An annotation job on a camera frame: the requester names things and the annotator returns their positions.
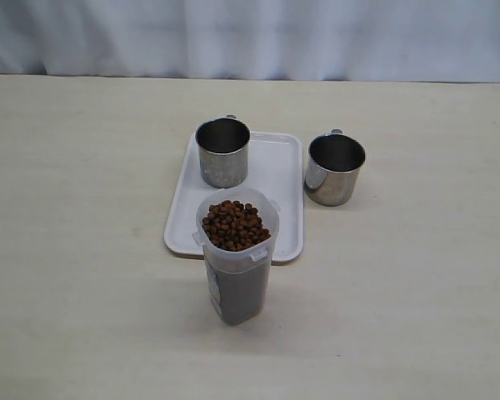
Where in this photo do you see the steel mug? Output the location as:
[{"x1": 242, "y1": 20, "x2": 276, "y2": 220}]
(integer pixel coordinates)
[
  {"x1": 304, "y1": 128, "x2": 366, "y2": 207},
  {"x1": 195, "y1": 115, "x2": 251, "y2": 188}
]

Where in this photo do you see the clear plastic tall container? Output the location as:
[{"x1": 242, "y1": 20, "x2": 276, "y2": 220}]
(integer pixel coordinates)
[{"x1": 192, "y1": 186, "x2": 279, "y2": 326}]

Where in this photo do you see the white plastic tray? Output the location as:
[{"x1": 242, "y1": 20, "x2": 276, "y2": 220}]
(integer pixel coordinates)
[{"x1": 163, "y1": 131, "x2": 304, "y2": 263}]

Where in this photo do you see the white backdrop curtain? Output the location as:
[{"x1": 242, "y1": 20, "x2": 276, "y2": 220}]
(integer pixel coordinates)
[{"x1": 0, "y1": 1, "x2": 500, "y2": 83}]

